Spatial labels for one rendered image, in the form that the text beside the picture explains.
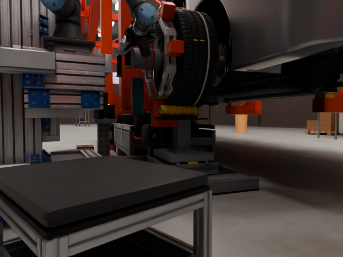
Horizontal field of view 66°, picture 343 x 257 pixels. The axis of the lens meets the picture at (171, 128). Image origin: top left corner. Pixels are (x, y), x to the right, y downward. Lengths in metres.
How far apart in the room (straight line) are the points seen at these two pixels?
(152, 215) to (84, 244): 0.13
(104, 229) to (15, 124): 1.16
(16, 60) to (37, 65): 0.07
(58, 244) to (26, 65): 0.92
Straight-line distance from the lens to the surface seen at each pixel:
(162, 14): 1.73
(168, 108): 1.67
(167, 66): 1.57
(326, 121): 7.95
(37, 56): 1.24
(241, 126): 8.05
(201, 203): 0.58
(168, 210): 0.52
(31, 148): 1.53
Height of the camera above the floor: 0.46
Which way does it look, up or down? 2 degrees down
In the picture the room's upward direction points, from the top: straight up
